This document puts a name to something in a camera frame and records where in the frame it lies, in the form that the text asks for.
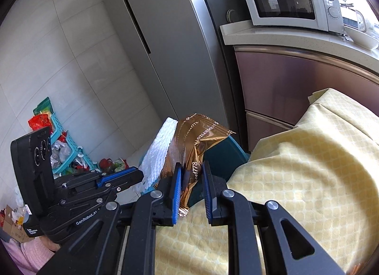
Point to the white microwave oven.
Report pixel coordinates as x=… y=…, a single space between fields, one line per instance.
x=322 y=5

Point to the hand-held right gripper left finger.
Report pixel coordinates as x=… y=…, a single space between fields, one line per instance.
x=176 y=195

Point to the yellow checked tablecloth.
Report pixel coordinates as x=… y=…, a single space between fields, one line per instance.
x=296 y=168

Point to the teal plastic bin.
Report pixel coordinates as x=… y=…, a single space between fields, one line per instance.
x=225 y=156

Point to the red item on floor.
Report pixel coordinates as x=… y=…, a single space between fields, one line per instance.
x=106 y=164

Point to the grey refrigerator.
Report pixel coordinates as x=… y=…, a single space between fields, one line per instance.
x=165 y=41

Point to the cardboard box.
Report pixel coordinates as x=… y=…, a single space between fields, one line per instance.
x=11 y=227

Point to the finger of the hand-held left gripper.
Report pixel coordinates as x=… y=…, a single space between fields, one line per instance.
x=88 y=198
x=118 y=175

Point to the brown kitchen cabinet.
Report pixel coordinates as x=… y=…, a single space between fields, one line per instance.
x=296 y=85

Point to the teal plastic rack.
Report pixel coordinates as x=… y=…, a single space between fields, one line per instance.
x=71 y=141

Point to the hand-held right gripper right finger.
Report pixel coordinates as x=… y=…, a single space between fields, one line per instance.
x=207 y=195

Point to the red plastic bag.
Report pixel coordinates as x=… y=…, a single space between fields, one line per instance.
x=40 y=122

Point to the white bowl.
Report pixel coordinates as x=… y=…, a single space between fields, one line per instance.
x=362 y=39

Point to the crumpled grey plastic bag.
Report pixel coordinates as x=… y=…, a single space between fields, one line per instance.
x=60 y=153

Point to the white cloth in bin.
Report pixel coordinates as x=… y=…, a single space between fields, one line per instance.
x=160 y=144

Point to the gold snack wrapper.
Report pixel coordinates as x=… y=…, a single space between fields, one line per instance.
x=192 y=135

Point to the glass pitcher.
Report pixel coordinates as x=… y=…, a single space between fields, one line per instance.
x=355 y=17

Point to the person's left forearm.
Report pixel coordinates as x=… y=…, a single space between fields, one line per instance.
x=26 y=255

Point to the green snack packet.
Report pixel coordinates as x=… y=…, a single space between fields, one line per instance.
x=43 y=106

